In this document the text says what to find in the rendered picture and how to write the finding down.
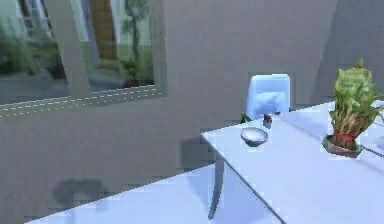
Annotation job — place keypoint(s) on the small green object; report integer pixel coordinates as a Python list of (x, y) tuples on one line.
[(245, 118)]

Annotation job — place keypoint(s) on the grey metal bowl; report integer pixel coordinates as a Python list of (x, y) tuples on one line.
[(254, 136)]

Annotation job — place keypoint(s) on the small red topped shaker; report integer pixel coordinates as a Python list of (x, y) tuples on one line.
[(267, 120)]

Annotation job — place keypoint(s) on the white chair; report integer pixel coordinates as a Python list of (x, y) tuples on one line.
[(268, 96)]

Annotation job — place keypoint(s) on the grey framed window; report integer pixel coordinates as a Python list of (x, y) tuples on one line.
[(110, 46)]

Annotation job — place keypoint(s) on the white dining table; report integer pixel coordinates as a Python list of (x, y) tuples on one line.
[(300, 166)]

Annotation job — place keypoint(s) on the green potted house plant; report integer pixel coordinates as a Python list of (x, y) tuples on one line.
[(350, 106)]

